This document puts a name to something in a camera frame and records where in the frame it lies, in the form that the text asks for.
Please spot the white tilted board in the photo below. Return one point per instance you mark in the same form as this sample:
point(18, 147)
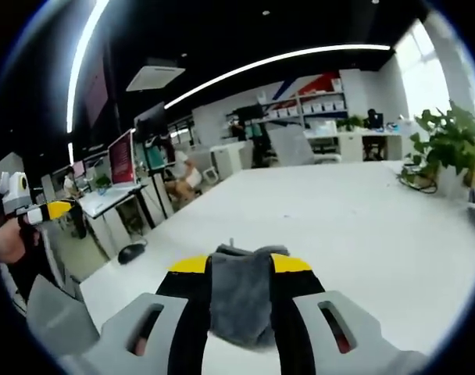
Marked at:
point(291, 146)

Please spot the small green plant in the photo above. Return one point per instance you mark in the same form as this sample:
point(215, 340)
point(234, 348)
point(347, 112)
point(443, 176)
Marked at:
point(350, 123)

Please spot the grey chair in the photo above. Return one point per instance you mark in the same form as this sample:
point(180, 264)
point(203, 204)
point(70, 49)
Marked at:
point(59, 316)

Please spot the white cabinet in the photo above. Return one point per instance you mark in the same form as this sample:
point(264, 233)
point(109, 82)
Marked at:
point(229, 160)

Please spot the large potted green plant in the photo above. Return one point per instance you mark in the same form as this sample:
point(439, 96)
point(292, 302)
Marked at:
point(452, 144)

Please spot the ceiling air conditioner unit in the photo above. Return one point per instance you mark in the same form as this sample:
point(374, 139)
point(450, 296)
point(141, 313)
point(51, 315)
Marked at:
point(155, 78)

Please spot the grey towel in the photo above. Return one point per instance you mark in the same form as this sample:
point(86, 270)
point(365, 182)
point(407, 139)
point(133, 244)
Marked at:
point(239, 297)

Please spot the monitor with red screen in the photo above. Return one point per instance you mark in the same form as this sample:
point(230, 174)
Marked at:
point(121, 158)

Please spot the white storage shelf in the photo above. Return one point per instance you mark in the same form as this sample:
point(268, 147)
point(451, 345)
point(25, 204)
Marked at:
point(311, 103)

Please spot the white office desk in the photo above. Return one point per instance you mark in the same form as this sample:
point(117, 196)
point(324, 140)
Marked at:
point(108, 199)

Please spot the long ceiling light strip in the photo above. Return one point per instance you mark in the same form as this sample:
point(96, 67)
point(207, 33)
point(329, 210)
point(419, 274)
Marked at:
point(268, 64)
point(81, 58)

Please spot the person's left hand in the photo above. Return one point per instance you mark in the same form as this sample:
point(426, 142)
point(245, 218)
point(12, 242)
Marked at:
point(7, 242)

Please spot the black object on floor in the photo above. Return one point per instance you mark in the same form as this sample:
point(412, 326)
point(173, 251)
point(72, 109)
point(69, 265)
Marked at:
point(130, 254)

